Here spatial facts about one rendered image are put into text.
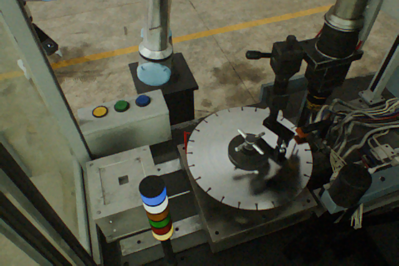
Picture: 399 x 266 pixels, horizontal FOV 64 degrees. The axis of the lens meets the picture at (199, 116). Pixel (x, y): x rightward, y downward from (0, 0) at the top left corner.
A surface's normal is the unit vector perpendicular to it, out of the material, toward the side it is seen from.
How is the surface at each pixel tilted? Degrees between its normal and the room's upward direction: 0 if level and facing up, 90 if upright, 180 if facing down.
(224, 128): 0
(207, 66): 0
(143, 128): 90
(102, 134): 90
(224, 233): 0
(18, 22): 90
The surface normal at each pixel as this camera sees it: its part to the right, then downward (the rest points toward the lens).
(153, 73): 0.00, 0.82
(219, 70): -0.02, -0.67
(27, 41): 0.32, 0.70
